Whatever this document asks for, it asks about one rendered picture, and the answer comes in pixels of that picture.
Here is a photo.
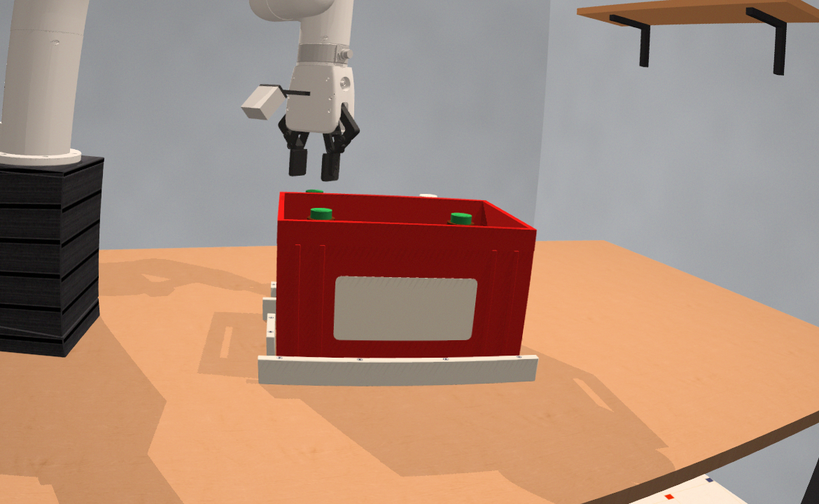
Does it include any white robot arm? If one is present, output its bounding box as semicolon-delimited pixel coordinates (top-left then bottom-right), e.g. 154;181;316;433
0;0;354;166

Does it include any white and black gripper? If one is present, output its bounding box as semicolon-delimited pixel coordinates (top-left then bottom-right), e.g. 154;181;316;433
278;62;360;181

